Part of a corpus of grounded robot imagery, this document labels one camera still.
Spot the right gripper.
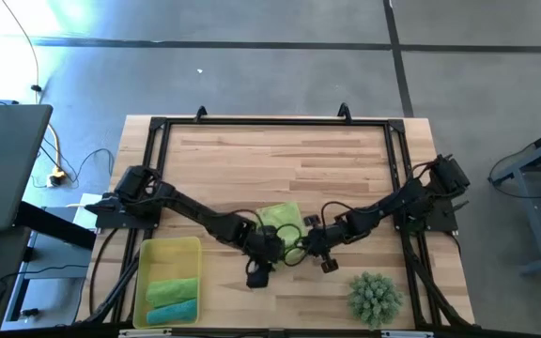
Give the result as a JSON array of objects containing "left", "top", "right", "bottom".
[{"left": 302, "top": 214, "right": 351, "bottom": 275}]

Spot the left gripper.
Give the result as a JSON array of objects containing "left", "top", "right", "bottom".
[{"left": 243, "top": 225, "right": 285, "bottom": 290}]

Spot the green microfiber towel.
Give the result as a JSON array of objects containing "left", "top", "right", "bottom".
[{"left": 254, "top": 201, "right": 307, "bottom": 267}]

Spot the yellow plastic basket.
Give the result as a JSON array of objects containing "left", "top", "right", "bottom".
[{"left": 132, "top": 236, "right": 204, "bottom": 330}]

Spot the green cloth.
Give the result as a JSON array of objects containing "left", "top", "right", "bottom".
[{"left": 145, "top": 276, "right": 200, "bottom": 310}]

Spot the teal microfiber towel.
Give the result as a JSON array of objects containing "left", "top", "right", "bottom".
[{"left": 146, "top": 298, "right": 199, "bottom": 327}]

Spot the artificial green plant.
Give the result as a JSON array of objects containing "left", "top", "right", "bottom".
[{"left": 348, "top": 270, "right": 404, "bottom": 330}]

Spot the white box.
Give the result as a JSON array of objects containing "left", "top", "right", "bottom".
[{"left": 66, "top": 192, "right": 106, "bottom": 232}]

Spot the black desk beam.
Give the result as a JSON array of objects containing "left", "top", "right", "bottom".
[{"left": 13, "top": 200, "right": 99, "bottom": 252}]

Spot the grey side table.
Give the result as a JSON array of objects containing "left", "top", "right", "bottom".
[{"left": 0, "top": 205, "right": 94, "bottom": 330}]

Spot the yellow power plug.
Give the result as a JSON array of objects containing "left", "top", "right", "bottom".
[{"left": 46, "top": 167, "right": 69, "bottom": 189}]

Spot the dark grey flat panel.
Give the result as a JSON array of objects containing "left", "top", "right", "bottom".
[{"left": 0, "top": 103, "right": 54, "bottom": 232}]

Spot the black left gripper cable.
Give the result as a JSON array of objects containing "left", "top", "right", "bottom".
[{"left": 274, "top": 223, "right": 310, "bottom": 268}]

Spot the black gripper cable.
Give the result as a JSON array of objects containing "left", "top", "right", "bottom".
[
  {"left": 274, "top": 223, "right": 310, "bottom": 268},
  {"left": 319, "top": 200, "right": 361, "bottom": 226}
]

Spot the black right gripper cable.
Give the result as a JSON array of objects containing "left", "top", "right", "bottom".
[{"left": 319, "top": 200, "right": 361, "bottom": 226}]

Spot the silver edge bracket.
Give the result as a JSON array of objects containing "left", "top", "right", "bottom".
[
  {"left": 117, "top": 328, "right": 174, "bottom": 338},
  {"left": 379, "top": 329, "right": 435, "bottom": 338}
]

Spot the thin black floor cable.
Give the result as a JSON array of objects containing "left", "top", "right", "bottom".
[{"left": 29, "top": 140, "right": 116, "bottom": 190}]

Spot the pale yellow cable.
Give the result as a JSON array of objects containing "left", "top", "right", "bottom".
[{"left": 0, "top": 0, "right": 65, "bottom": 176}]

